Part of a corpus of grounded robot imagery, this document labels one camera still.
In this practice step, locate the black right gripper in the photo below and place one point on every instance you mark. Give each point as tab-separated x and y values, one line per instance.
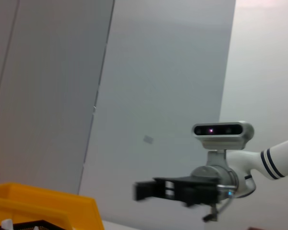
196	191

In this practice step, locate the black mesh pen holder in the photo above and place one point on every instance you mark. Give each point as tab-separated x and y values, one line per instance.
38	225

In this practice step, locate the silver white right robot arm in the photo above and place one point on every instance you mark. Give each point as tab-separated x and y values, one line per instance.
254	160

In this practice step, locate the yellow plastic storage bin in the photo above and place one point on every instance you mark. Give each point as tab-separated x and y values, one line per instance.
50	203

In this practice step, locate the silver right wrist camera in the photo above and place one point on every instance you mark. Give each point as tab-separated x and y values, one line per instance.
223	136

